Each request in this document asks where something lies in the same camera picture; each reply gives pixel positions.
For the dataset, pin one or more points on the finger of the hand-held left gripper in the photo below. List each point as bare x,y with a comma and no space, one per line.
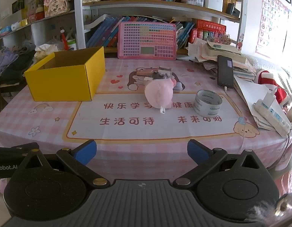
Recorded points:
16,149

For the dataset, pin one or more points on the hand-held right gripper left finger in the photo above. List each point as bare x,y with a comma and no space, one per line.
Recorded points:
85,150

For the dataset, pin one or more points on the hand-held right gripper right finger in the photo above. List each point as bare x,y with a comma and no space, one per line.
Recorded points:
196,150

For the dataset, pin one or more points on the clear tape roll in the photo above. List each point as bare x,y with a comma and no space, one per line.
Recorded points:
207,110

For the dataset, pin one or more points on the small clear plastic case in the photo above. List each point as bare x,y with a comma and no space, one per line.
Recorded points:
179,88

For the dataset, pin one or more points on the pink plush toy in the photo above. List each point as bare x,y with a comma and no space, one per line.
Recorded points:
159,94

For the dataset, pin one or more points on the yellow cardboard box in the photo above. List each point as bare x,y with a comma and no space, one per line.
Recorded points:
60,82

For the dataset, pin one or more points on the large white charger block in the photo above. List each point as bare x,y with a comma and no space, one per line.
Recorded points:
139,79

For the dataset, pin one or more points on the white paper sheets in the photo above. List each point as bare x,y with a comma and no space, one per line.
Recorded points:
249,92

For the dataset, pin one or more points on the pile of clothes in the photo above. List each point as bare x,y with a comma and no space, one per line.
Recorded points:
8,59

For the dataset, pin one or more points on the black smartphone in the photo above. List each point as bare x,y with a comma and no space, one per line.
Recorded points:
225,73

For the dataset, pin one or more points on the small white box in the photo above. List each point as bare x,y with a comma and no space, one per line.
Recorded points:
165,72

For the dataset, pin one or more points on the white power strip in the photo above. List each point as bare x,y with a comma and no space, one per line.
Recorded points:
278,120

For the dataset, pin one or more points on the white plugged-in charger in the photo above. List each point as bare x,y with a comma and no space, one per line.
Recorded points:
270,100

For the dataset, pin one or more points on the grey fluffy trim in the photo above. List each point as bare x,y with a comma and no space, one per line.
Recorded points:
261,211

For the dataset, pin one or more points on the small pink gadget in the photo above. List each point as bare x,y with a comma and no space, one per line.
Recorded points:
142,71

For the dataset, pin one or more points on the red and white plush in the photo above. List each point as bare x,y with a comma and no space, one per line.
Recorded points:
266,78

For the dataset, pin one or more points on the pile of papers and books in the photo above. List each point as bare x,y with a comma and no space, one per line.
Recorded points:
219,52

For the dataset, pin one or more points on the white plastic bag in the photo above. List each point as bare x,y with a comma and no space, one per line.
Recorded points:
45,48

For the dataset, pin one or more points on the green and white tub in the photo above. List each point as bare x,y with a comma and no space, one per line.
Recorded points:
72,45

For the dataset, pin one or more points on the red and white bottle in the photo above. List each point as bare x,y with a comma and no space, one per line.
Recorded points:
64,41

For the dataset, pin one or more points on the small red boxes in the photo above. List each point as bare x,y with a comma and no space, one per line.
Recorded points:
195,35

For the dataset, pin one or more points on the leaning blue books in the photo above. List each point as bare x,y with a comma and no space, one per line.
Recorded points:
183,34

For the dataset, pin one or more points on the row of blue books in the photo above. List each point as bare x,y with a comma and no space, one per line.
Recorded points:
101,33

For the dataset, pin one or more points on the pink learning tablet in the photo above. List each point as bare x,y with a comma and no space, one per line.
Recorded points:
146,40

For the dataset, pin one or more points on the long red box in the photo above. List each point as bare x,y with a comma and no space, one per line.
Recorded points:
209,25

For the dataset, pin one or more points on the black desk holder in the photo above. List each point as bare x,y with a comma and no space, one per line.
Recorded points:
232,9

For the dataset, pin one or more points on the white pen holder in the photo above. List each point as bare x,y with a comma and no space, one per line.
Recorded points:
213,2

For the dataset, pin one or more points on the alphabet wall poster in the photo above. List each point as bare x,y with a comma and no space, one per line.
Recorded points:
271,23

